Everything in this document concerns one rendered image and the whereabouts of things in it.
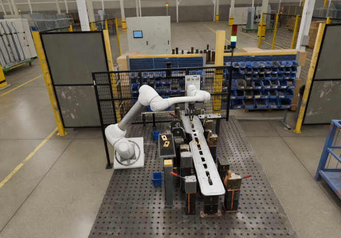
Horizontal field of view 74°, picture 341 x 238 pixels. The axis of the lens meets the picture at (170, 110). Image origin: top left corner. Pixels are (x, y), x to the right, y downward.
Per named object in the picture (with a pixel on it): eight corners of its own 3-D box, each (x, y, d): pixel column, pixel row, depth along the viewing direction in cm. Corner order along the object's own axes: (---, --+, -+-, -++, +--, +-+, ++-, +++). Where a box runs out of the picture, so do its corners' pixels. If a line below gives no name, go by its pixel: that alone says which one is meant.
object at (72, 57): (125, 131, 465) (111, 28, 382) (124, 135, 453) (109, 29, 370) (61, 132, 471) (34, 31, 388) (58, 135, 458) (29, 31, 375)
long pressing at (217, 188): (229, 194, 173) (230, 192, 172) (200, 196, 172) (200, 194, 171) (198, 115, 298) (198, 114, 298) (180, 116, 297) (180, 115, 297)
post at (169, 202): (174, 206, 199) (173, 166, 181) (165, 207, 199) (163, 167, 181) (173, 200, 206) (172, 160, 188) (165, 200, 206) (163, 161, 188)
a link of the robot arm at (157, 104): (171, 103, 223) (162, 93, 226) (159, 108, 209) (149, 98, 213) (165, 111, 231) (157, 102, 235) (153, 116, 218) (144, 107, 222)
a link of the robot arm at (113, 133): (110, 148, 238) (99, 133, 245) (120, 146, 253) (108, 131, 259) (155, 95, 215) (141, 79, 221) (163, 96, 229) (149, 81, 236)
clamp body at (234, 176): (240, 212, 192) (245, 179, 177) (223, 213, 191) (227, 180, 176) (236, 202, 202) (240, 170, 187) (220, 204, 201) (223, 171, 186)
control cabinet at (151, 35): (131, 72, 895) (124, 3, 793) (133, 68, 944) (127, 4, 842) (171, 71, 889) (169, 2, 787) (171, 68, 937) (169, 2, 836)
